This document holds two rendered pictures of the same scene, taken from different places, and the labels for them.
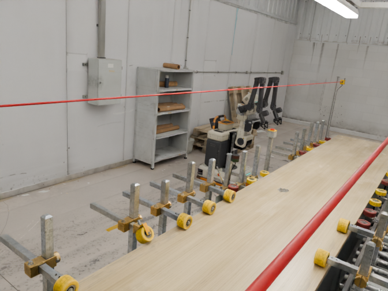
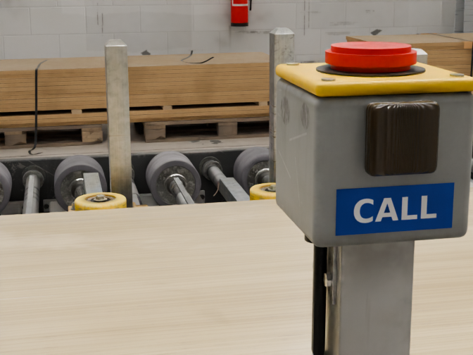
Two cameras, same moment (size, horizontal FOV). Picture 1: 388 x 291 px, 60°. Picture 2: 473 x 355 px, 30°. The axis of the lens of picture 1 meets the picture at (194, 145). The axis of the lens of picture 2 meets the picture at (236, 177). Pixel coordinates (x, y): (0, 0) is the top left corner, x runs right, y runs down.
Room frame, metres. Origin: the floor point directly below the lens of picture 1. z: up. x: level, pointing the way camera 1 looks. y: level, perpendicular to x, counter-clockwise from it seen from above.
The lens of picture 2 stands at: (3.42, -0.49, 1.27)
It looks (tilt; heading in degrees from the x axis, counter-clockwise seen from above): 14 degrees down; 224
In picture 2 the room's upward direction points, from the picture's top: straight up
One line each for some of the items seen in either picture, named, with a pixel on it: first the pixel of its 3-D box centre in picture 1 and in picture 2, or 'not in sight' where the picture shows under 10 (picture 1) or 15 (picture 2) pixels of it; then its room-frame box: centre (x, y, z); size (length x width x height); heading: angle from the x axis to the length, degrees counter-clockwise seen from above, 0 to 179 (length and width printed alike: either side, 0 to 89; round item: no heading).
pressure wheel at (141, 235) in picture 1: (144, 234); not in sight; (1.55, 0.21, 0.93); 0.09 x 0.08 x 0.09; 55
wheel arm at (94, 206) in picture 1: (112, 215); not in sight; (1.69, 0.41, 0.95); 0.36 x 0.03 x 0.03; 55
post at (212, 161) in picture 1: (209, 190); not in sight; (2.27, -0.14, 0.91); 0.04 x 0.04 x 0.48; 55
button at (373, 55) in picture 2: not in sight; (370, 64); (3.09, -0.72, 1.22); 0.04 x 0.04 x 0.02
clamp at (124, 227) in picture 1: (130, 222); not in sight; (1.63, 0.30, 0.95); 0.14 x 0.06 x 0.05; 145
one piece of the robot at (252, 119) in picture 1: (252, 122); not in sight; (4.53, -0.76, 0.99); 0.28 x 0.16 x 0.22; 145
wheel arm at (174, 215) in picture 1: (152, 205); not in sight; (1.85, 0.21, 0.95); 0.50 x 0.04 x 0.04; 55
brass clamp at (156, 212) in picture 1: (161, 208); not in sight; (1.84, 0.16, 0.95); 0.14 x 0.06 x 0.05; 145
